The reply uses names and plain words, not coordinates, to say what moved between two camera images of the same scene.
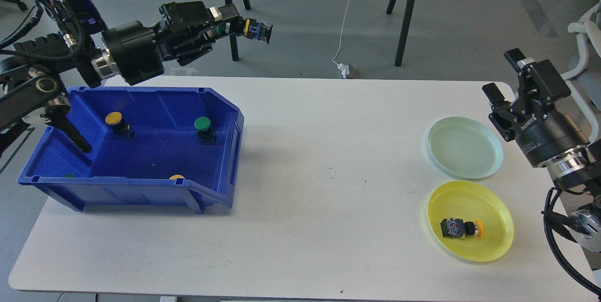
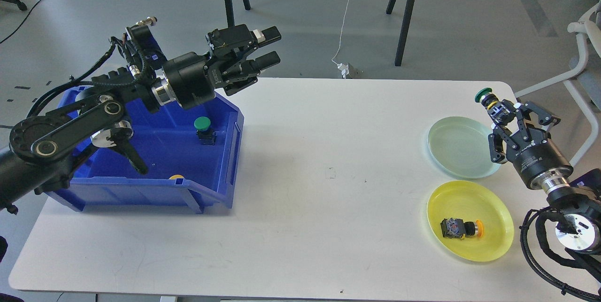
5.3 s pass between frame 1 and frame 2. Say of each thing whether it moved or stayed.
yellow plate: stayed
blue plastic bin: stayed
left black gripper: moved
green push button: moved
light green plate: stayed
